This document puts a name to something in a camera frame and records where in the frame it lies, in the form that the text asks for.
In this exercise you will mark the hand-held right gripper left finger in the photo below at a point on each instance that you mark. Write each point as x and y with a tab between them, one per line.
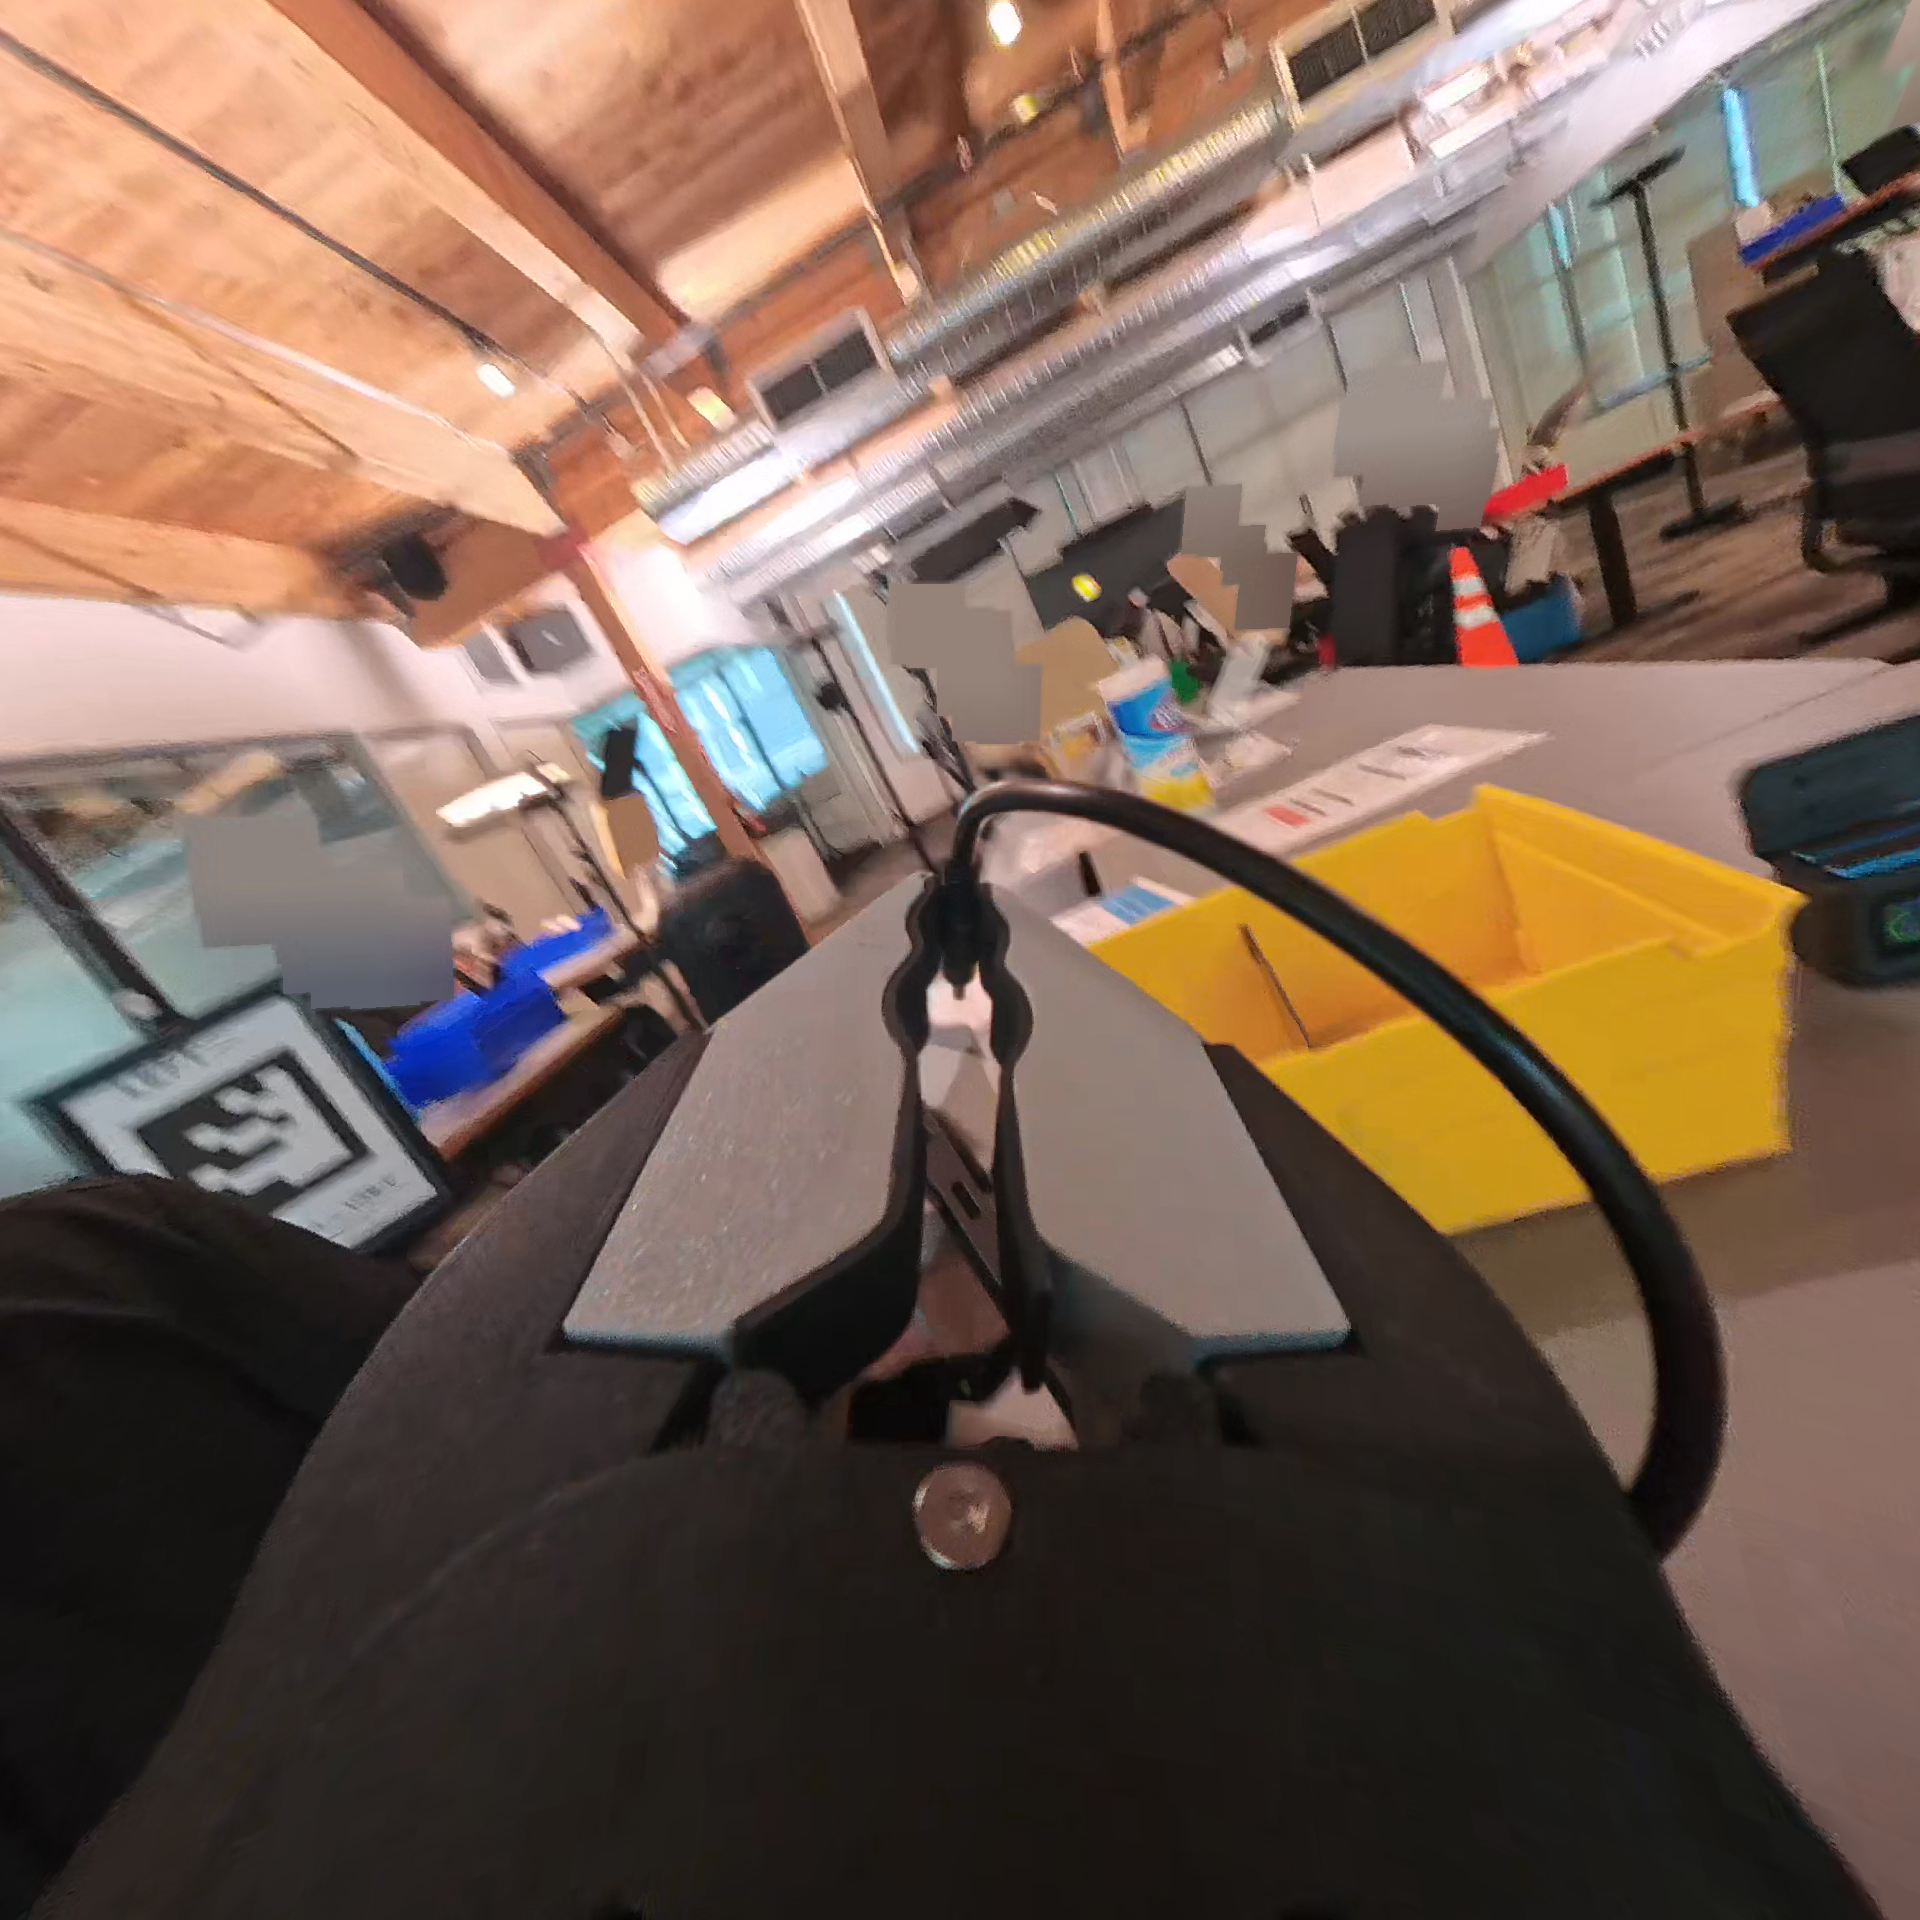
751	1171

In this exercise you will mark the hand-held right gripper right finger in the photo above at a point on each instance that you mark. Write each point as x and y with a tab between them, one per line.
1157	1186

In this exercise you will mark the yellow plastic bin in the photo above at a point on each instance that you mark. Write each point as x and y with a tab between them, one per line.
1587	1079

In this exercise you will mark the black bin divider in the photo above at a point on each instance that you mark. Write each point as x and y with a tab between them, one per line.
1278	989

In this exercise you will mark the black speaker box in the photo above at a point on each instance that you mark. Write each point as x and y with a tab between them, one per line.
735	936

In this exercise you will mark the blue white small box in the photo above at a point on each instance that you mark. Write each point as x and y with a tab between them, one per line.
1119	912

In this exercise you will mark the stack of blue bins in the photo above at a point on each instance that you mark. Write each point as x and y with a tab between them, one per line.
479	1023

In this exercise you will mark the white wipes canister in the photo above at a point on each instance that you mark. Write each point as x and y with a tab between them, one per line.
1157	737

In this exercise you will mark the white printed paper sheet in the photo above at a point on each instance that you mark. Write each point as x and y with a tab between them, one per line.
1394	774

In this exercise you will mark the orange traffic cone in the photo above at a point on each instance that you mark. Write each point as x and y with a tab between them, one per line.
1480	617

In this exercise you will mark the dark teal device case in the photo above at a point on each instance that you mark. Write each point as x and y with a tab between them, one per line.
1853	852

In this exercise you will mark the wooden top desk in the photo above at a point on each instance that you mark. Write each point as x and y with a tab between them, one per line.
1636	460

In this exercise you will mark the black office chair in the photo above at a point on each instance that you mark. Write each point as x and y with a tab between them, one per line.
1845	402

